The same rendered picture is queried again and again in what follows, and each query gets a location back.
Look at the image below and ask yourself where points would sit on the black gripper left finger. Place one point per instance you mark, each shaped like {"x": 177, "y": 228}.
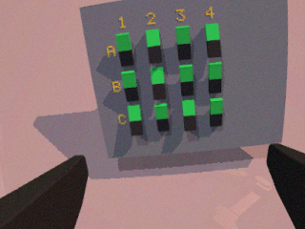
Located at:
{"x": 51, "y": 201}

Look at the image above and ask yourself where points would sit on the grey switch panel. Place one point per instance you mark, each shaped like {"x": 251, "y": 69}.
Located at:
{"x": 181, "y": 76}

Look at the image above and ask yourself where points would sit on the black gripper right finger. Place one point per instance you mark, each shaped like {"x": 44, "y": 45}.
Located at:
{"x": 287, "y": 168}

